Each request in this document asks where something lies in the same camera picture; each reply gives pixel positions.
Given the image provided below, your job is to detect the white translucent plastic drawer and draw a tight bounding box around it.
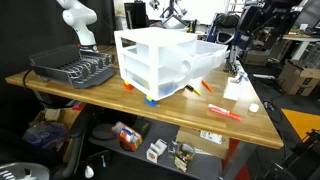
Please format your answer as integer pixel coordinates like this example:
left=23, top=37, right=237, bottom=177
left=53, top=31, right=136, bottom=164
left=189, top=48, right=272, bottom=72
left=128, top=71, right=188, bottom=100
left=181, top=39, right=230, bottom=80
left=124, top=53, right=194, bottom=83

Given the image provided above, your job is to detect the blue item inside drawer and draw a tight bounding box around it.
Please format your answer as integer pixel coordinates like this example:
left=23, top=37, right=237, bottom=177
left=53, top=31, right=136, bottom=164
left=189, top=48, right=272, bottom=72
left=159, top=82, right=178, bottom=95

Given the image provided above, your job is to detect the blue toy block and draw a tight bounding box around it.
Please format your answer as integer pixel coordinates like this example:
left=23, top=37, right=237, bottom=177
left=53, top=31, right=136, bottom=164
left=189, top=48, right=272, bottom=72
left=143, top=95, right=159, bottom=108

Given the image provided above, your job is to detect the orange toy block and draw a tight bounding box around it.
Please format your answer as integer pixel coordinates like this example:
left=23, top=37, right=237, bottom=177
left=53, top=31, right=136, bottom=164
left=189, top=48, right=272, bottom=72
left=123, top=81, right=135, bottom=91

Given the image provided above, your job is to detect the yellow marker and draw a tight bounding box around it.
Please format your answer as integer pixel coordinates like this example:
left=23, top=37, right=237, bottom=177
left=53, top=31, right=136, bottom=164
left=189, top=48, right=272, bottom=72
left=190, top=86, right=203, bottom=97

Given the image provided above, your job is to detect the orange marker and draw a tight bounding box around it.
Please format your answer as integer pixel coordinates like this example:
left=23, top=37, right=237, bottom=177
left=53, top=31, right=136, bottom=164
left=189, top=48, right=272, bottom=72
left=200, top=79, right=215, bottom=94

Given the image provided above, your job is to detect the orange colourful carton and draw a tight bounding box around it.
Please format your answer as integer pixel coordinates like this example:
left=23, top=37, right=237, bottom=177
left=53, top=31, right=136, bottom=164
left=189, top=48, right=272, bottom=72
left=110, top=120, right=144, bottom=153

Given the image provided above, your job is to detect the small white carton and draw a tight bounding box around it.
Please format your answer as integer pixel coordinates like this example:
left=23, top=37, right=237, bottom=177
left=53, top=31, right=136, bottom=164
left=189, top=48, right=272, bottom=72
left=145, top=138, right=169, bottom=165

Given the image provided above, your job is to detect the red and white marker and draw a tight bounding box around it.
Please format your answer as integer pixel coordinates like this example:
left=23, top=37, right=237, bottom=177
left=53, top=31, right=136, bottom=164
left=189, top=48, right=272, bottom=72
left=207, top=103, right=243, bottom=122

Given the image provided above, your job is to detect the cardboard box with white label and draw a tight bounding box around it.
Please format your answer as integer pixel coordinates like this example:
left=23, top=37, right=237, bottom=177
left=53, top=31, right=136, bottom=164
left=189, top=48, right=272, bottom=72
left=175, top=126, right=231, bottom=161

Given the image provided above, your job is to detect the clear container with coloured items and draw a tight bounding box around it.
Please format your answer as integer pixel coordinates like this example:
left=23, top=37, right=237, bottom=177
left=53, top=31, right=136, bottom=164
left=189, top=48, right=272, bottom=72
left=172, top=141, right=196, bottom=175

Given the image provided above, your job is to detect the black computer monitor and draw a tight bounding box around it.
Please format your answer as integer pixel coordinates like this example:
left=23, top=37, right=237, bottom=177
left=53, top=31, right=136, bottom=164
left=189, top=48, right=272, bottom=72
left=123, top=2, right=148, bottom=30

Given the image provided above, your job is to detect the gray lower table shelf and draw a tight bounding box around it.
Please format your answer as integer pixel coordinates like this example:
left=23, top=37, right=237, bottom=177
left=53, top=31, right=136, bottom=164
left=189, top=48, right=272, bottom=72
left=87, top=115, right=235, bottom=180

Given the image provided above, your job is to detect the black backpack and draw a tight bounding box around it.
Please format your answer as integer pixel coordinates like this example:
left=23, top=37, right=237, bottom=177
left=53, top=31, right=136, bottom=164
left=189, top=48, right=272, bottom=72
left=206, top=13, right=242, bottom=46

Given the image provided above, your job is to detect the white board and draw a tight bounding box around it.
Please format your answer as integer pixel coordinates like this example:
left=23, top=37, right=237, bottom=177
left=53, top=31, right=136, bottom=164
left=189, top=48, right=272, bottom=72
left=145, top=0, right=232, bottom=26

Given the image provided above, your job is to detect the small white cup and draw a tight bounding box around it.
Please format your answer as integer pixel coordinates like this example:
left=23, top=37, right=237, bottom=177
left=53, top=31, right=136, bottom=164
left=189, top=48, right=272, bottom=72
left=248, top=103, right=260, bottom=114

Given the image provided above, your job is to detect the gray plastic dish rack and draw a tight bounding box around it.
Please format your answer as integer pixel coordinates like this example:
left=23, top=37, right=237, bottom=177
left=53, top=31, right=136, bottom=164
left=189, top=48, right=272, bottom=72
left=28, top=44, right=117, bottom=90

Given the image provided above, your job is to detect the open cardboard box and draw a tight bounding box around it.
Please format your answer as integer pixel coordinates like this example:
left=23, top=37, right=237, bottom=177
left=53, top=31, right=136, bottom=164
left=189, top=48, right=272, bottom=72
left=30, top=105, right=82, bottom=164

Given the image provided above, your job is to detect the small cardboard box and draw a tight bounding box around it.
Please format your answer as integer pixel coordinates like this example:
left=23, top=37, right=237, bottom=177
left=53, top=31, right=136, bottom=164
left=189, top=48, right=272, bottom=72
left=241, top=49, right=272, bottom=67

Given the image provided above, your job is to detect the large black machine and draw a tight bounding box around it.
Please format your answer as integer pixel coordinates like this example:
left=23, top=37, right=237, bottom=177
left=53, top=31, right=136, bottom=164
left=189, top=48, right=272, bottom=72
left=233, top=0, right=303, bottom=52

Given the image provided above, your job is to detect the blue plastic bag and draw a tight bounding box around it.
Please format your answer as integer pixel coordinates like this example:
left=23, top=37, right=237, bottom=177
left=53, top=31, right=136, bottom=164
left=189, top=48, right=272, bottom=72
left=22, top=121, right=70, bottom=150

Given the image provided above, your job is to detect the large cardboard box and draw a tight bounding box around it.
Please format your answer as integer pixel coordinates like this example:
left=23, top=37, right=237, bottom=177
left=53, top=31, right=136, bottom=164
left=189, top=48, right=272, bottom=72
left=276, top=58, right=320, bottom=98

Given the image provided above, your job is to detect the orange floor mat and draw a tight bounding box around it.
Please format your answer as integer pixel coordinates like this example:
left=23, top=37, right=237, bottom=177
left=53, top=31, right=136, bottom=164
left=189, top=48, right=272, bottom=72
left=280, top=107, right=320, bottom=142

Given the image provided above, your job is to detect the black backdrop curtain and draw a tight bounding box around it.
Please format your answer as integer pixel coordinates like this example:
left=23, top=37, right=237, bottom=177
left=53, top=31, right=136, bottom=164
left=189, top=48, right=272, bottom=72
left=0, top=0, right=116, bottom=80

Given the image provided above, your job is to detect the white desk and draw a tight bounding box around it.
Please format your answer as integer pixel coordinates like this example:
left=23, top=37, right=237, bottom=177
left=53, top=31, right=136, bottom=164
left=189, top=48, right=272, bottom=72
left=282, top=32, right=320, bottom=62

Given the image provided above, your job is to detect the black equipment stand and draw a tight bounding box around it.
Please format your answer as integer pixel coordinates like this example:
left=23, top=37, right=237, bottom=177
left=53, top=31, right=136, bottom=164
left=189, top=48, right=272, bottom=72
left=262, top=129, right=320, bottom=180

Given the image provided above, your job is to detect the white plastic basket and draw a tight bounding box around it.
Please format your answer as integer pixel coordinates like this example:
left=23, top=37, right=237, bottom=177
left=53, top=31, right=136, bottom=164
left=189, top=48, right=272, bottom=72
left=0, top=161, right=51, bottom=180

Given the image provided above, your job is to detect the white plastic drawer cabinet frame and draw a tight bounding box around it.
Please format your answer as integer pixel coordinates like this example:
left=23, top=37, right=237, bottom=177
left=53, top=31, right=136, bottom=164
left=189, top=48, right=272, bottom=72
left=113, top=27, right=198, bottom=102

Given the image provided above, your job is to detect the black cable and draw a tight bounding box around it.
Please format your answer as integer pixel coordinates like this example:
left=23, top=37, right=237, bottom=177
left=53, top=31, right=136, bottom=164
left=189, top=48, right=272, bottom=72
left=21, top=67, right=35, bottom=92

